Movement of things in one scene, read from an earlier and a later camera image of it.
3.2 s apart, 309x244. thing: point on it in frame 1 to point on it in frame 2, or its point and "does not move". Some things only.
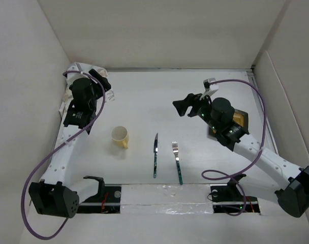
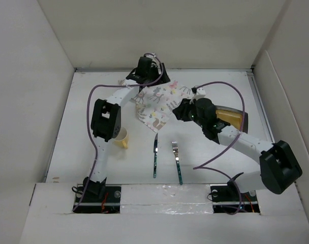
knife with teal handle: [155, 154] does not move
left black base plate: [109, 202] does not move
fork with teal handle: [176, 150] does not move
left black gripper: [97, 86] to [154, 69]
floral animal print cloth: [85, 68] to [155, 103]
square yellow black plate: [240, 119] does not move
